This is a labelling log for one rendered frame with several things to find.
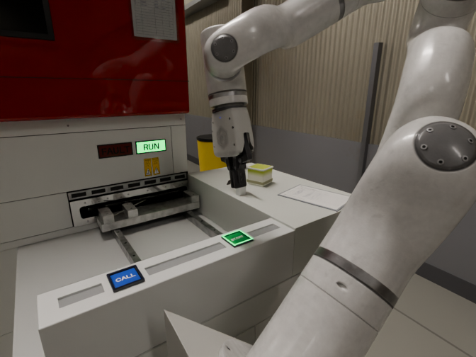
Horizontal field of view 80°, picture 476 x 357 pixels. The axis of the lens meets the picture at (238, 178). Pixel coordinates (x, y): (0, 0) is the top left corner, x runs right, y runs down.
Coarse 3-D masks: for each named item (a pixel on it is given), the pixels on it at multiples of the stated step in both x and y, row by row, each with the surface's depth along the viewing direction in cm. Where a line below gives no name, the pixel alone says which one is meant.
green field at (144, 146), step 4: (160, 140) 111; (164, 140) 112; (140, 144) 107; (144, 144) 108; (148, 144) 109; (152, 144) 110; (156, 144) 110; (160, 144) 111; (164, 144) 112; (140, 148) 107; (144, 148) 108; (148, 148) 109; (152, 148) 110; (156, 148) 111; (160, 148) 112; (164, 148) 113; (140, 152) 108
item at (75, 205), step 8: (160, 184) 115; (168, 184) 116; (176, 184) 119; (184, 184) 121; (120, 192) 106; (128, 192) 108; (136, 192) 109; (144, 192) 111; (152, 192) 113; (72, 200) 98; (80, 200) 98; (88, 200) 100; (96, 200) 102; (104, 200) 103; (160, 200) 117; (168, 200) 118; (72, 208) 98; (72, 216) 98; (80, 216) 100; (88, 216) 102; (96, 216) 103; (80, 224) 100; (88, 224) 102
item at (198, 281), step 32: (256, 224) 76; (160, 256) 61; (192, 256) 62; (224, 256) 61; (256, 256) 67; (288, 256) 74; (64, 288) 51; (96, 288) 52; (128, 288) 51; (160, 288) 53; (192, 288) 58; (224, 288) 63; (256, 288) 70; (64, 320) 45; (96, 320) 48; (128, 320) 51; (160, 320) 55; (192, 320) 60; (64, 352) 46; (96, 352) 49; (128, 352) 53
